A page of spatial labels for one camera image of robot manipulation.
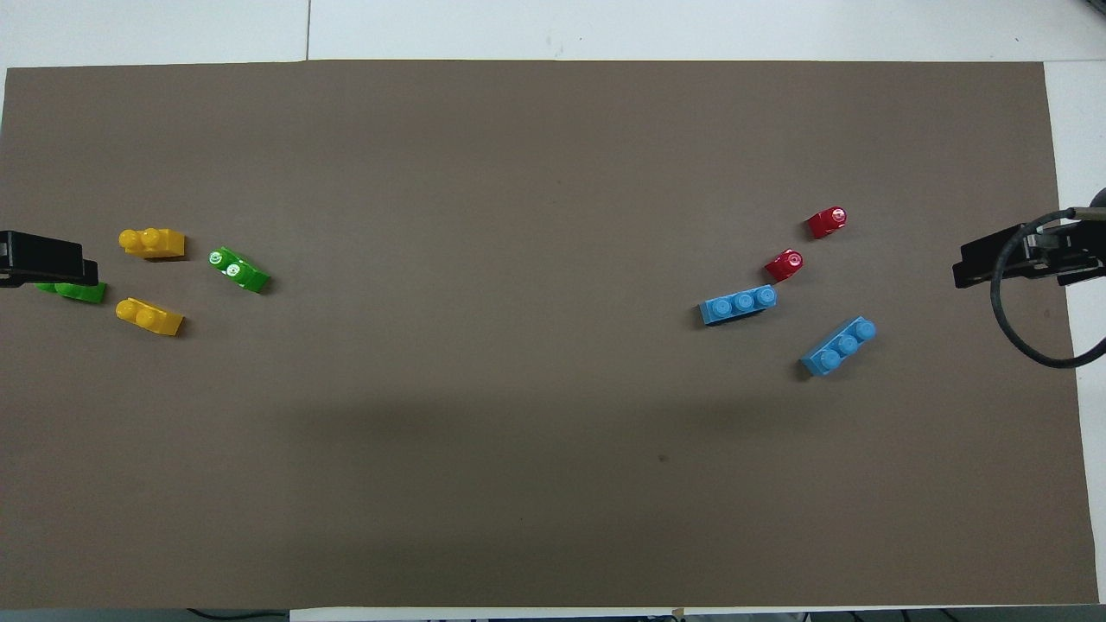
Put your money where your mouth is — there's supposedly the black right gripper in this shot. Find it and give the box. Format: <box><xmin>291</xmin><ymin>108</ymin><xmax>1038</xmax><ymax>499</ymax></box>
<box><xmin>952</xmin><ymin>186</ymin><xmax>1106</xmax><ymax>290</ymax></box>

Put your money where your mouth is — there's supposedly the green two-stud toy block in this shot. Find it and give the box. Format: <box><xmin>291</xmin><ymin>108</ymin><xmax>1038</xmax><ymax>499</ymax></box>
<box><xmin>35</xmin><ymin>281</ymin><xmax>108</xmax><ymax>305</ymax></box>
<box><xmin>208</xmin><ymin>247</ymin><xmax>271</xmax><ymax>295</ymax></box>

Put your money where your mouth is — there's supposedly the blue three-stud toy block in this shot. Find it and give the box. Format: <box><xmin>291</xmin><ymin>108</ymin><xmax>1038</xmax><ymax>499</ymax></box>
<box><xmin>799</xmin><ymin>317</ymin><xmax>877</xmax><ymax>378</ymax></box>
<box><xmin>698</xmin><ymin>284</ymin><xmax>778</xmax><ymax>327</ymax></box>

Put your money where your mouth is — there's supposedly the yellow two-stud toy block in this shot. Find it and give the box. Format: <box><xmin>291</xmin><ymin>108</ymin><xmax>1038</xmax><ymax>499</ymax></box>
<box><xmin>118</xmin><ymin>227</ymin><xmax>186</xmax><ymax>260</ymax></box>
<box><xmin>115</xmin><ymin>297</ymin><xmax>185</xmax><ymax>337</ymax></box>

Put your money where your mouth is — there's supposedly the brown table mat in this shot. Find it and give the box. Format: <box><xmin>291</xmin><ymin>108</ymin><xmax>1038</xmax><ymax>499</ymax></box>
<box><xmin>0</xmin><ymin>59</ymin><xmax>1100</xmax><ymax>610</ymax></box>

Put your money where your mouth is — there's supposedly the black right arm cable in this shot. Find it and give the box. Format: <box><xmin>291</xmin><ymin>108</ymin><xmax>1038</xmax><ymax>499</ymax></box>
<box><xmin>989</xmin><ymin>207</ymin><xmax>1106</xmax><ymax>370</ymax></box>

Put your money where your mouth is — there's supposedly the black floor cable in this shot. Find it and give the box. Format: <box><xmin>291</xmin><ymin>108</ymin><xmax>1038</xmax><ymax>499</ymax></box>
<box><xmin>186</xmin><ymin>607</ymin><xmax>290</xmax><ymax>621</ymax></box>

